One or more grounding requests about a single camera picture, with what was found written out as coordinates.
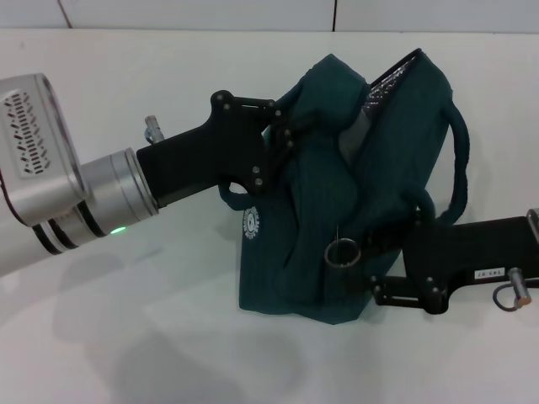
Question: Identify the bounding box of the metal zipper pull with ring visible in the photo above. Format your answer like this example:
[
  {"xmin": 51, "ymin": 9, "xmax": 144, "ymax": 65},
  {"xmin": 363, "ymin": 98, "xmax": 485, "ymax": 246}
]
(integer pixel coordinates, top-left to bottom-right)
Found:
[{"xmin": 323, "ymin": 222, "xmax": 363, "ymax": 269}]

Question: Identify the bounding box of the dark blue fabric bag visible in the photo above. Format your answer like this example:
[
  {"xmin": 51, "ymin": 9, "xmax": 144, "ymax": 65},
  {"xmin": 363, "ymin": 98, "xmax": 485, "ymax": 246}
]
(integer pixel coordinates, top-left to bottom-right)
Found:
[{"xmin": 218, "ymin": 48, "xmax": 469, "ymax": 326}]

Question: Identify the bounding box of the clear plastic lunch box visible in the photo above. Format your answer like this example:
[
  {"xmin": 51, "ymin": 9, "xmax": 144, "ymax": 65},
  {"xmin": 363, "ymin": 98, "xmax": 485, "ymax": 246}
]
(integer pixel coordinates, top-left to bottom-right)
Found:
[{"xmin": 339, "ymin": 113, "xmax": 371, "ymax": 163}]

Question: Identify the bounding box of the right gripper grey cable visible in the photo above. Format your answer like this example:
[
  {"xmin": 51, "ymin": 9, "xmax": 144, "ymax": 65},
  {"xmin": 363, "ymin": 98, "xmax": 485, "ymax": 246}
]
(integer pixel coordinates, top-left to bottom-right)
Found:
[{"xmin": 492, "ymin": 268, "xmax": 539, "ymax": 312}]

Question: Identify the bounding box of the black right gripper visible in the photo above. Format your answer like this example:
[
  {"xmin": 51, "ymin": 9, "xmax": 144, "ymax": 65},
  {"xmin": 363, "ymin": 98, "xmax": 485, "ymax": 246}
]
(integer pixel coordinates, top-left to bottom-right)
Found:
[{"xmin": 360, "ymin": 197, "xmax": 539, "ymax": 316}]

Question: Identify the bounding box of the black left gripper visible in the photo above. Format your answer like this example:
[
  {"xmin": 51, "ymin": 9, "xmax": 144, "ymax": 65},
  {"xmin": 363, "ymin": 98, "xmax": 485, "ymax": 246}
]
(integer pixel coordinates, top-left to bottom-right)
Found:
[{"xmin": 136, "ymin": 89, "xmax": 309, "ymax": 209}]

